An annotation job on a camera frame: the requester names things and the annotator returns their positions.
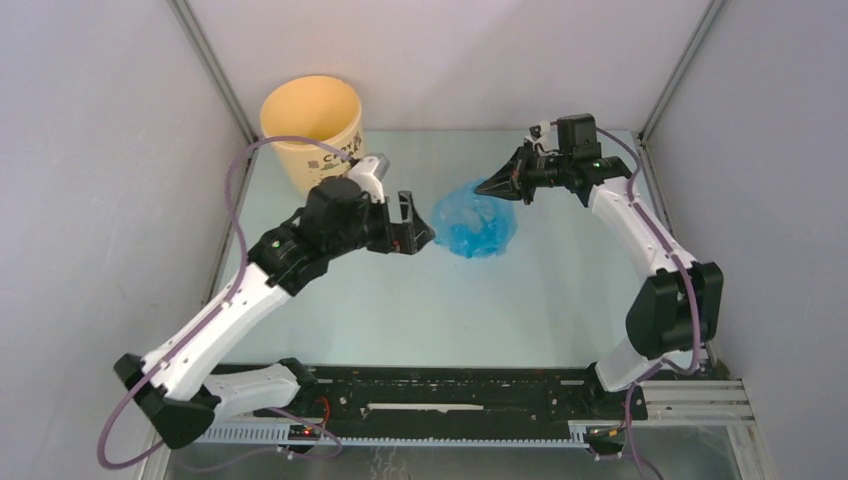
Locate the small circuit board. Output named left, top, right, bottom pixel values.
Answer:
left=287, top=426, right=322, bottom=441
left=585, top=427, right=626, bottom=443

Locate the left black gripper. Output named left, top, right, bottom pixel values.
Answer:
left=328, top=190, right=435, bottom=259

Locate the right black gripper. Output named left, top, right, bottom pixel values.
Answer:
left=477, top=140, right=573, bottom=206

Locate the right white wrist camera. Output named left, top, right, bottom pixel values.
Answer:
left=524, top=120, right=559, bottom=151

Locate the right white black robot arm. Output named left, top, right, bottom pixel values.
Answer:
left=474, top=113, right=724, bottom=418

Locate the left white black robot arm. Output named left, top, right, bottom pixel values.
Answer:
left=114, top=177, right=435, bottom=450

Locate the yellow capybara trash bin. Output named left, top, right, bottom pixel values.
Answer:
left=259, top=75, right=366, bottom=195

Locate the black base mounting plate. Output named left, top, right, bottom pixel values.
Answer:
left=253, top=362, right=649, bottom=444

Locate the white toothed cable duct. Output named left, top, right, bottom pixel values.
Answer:
left=194, top=422, right=589, bottom=448

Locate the blue plastic trash bag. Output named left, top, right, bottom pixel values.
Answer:
left=430, top=178, right=518, bottom=259

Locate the left small circuit board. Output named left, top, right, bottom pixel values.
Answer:
left=287, top=426, right=322, bottom=441

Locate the right small circuit board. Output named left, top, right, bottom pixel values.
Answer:
left=585, top=427, right=626, bottom=443

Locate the aluminium frame rail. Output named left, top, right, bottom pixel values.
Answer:
left=569, top=378, right=757, bottom=429

